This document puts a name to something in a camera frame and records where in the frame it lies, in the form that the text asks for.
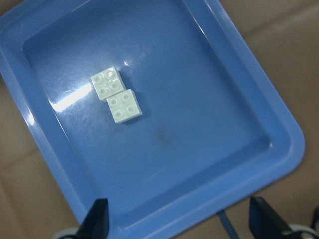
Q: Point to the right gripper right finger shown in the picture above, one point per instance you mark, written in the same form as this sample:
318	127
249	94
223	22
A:
265	222

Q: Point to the blue plastic tray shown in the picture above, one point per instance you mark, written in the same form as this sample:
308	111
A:
213	130

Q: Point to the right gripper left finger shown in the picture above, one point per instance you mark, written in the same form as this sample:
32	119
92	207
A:
96	224

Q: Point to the white block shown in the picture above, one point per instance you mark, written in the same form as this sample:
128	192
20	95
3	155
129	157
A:
124	106
107	83

